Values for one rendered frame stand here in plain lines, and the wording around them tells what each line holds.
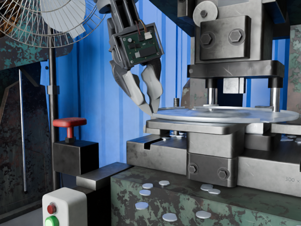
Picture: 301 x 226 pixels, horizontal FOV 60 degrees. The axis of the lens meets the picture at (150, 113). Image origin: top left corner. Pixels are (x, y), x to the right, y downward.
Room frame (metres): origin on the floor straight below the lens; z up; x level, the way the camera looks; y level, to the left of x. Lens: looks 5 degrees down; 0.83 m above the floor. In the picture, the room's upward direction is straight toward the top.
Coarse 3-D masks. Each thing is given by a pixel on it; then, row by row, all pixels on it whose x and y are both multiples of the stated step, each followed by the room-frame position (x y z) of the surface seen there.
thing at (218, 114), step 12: (168, 108) 0.64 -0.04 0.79; (180, 108) 0.66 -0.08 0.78; (204, 108) 0.68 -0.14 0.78; (216, 108) 0.67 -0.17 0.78; (228, 108) 0.66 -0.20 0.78; (240, 108) 0.65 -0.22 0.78; (252, 108) 0.63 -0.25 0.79; (264, 108) 0.60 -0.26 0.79; (180, 120) 0.42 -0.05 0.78; (192, 120) 0.41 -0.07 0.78; (204, 120) 0.40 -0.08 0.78; (216, 120) 0.39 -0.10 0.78; (228, 120) 0.39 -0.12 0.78; (240, 120) 0.39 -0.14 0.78; (252, 120) 0.39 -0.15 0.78; (276, 120) 0.40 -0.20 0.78; (288, 120) 0.42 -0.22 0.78
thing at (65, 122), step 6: (54, 120) 0.61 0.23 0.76; (60, 120) 0.60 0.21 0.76; (66, 120) 0.59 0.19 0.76; (72, 120) 0.60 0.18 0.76; (78, 120) 0.61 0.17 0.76; (84, 120) 0.63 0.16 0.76; (60, 126) 0.59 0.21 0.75; (66, 126) 0.59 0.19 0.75; (72, 126) 0.59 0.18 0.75; (72, 132) 0.62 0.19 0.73
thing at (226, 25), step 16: (208, 0) 0.59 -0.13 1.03; (224, 0) 0.57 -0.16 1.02; (240, 0) 0.56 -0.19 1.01; (256, 0) 0.54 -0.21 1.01; (208, 16) 0.58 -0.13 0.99; (224, 16) 0.57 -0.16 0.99; (240, 16) 0.53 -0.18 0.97; (256, 16) 0.54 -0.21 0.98; (208, 32) 0.56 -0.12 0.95; (224, 32) 0.54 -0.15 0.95; (240, 32) 0.52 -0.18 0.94; (256, 32) 0.54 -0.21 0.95; (272, 32) 0.63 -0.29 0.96; (208, 48) 0.56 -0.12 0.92; (224, 48) 0.54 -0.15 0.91; (240, 48) 0.53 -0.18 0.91; (256, 48) 0.54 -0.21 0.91
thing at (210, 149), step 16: (160, 128) 0.41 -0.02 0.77; (176, 128) 0.39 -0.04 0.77; (192, 128) 0.38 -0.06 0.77; (208, 128) 0.37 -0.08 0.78; (224, 128) 0.36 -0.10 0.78; (240, 128) 0.41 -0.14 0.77; (192, 144) 0.51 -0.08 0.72; (208, 144) 0.49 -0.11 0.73; (224, 144) 0.47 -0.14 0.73; (240, 144) 0.50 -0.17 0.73; (192, 160) 0.51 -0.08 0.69; (208, 160) 0.49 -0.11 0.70; (224, 160) 0.47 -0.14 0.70; (192, 176) 0.51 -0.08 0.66; (208, 176) 0.49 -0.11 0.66; (224, 176) 0.46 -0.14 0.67
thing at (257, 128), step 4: (252, 124) 0.57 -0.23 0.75; (256, 124) 0.57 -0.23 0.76; (260, 124) 0.56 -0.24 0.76; (264, 124) 0.57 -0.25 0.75; (268, 124) 0.62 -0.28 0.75; (248, 128) 0.58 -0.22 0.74; (252, 128) 0.57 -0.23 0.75; (256, 128) 0.57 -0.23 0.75; (260, 128) 0.56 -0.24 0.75; (264, 128) 0.58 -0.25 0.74; (268, 128) 0.63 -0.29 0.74; (248, 132) 0.58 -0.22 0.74; (252, 132) 0.57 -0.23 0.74; (256, 132) 0.57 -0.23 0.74; (260, 132) 0.56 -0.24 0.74; (264, 132) 0.58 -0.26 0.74
